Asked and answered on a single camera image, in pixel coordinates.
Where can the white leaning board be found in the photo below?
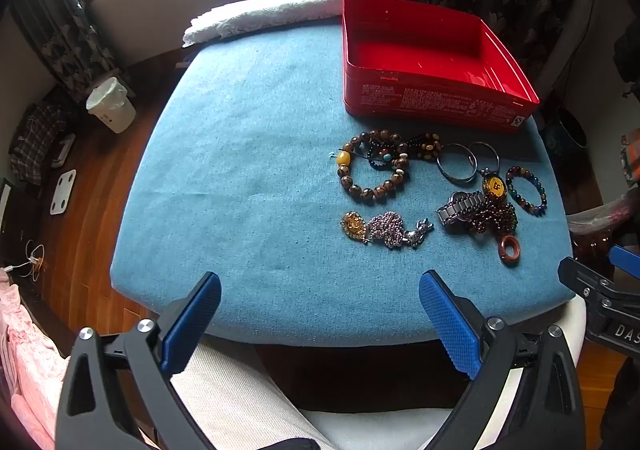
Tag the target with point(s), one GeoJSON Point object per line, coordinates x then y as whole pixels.
{"type": "Point", "coordinates": [565, 45]}

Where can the black machine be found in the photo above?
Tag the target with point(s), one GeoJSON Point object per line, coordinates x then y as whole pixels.
{"type": "Point", "coordinates": [627, 60]}

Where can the clear plastic bag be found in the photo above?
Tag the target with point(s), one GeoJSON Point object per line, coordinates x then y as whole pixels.
{"type": "Point", "coordinates": [605, 215]}

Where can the blue table cloth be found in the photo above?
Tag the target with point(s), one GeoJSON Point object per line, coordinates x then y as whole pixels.
{"type": "Point", "coordinates": [240, 155]}

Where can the gold rhinestone brooch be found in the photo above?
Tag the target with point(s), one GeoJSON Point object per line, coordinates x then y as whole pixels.
{"type": "Point", "coordinates": [354, 226]}

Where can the white flat box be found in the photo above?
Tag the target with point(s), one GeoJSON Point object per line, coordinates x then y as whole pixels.
{"type": "Point", "coordinates": [62, 150]}

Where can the white trash bin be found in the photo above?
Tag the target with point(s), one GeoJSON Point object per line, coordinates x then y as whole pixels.
{"type": "Point", "coordinates": [112, 110]}

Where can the beige textured cloth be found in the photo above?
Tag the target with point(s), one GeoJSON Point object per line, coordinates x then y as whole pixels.
{"type": "Point", "coordinates": [235, 390]}

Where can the thin silver bangle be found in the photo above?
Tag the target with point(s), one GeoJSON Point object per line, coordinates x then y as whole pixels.
{"type": "Point", "coordinates": [496, 157]}

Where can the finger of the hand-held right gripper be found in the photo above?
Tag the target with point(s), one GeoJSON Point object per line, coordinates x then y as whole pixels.
{"type": "Point", "coordinates": [575, 275]}
{"type": "Point", "coordinates": [627, 257]}

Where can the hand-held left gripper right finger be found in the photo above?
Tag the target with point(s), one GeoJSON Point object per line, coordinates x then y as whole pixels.
{"type": "Point", "coordinates": [450, 325]}

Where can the white chair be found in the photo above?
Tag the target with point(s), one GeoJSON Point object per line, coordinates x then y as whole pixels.
{"type": "Point", "coordinates": [400, 430]}

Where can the wide silver bangle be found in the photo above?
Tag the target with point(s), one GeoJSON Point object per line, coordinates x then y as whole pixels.
{"type": "Point", "coordinates": [456, 179]}

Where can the pink cloth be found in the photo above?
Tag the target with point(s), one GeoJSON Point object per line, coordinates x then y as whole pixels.
{"type": "Point", "coordinates": [30, 380]}

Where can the silver rabbit charm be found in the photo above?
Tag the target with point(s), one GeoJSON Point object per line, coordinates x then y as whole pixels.
{"type": "Point", "coordinates": [417, 235]}

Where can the red rectangular box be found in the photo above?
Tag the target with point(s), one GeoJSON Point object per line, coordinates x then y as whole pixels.
{"type": "Point", "coordinates": [410, 45]}

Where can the black round pot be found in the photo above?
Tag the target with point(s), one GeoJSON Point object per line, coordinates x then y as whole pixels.
{"type": "Point", "coordinates": [562, 132]}

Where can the white lace towel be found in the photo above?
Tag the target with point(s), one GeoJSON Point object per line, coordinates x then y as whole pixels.
{"type": "Point", "coordinates": [260, 15]}

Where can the orange grey packet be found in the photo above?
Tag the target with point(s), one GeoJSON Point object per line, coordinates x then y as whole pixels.
{"type": "Point", "coordinates": [631, 160]}

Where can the plaid cloth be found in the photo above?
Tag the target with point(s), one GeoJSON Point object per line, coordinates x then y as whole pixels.
{"type": "Point", "coordinates": [35, 140]}

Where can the white bathroom scale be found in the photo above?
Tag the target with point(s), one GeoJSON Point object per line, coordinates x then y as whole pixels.
{"type": "Point", "coordinates": [62, 192]}

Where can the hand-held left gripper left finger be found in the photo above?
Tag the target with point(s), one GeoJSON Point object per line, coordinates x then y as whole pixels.
{"type": "Point", "coordinates": [192, 320]}

